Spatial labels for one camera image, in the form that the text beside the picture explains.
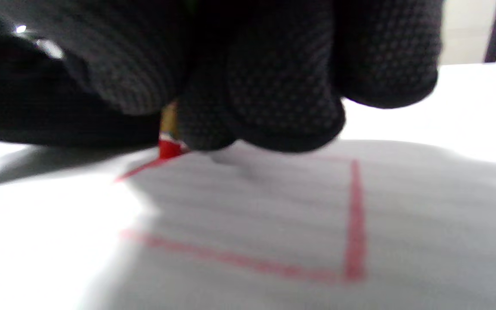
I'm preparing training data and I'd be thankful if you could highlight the person's left hand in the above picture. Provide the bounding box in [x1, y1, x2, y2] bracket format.
[0, 37, 163, 148]

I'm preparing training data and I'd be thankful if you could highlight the person's right hand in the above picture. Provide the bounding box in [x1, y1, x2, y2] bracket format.
[0, 0, 445, 154]

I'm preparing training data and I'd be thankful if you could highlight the white lined paper sheet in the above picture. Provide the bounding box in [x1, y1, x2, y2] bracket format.
[76, 138, 496, 310]

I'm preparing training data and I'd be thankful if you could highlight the beige door panel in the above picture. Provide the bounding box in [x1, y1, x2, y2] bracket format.
[440, 0, 496, 66]

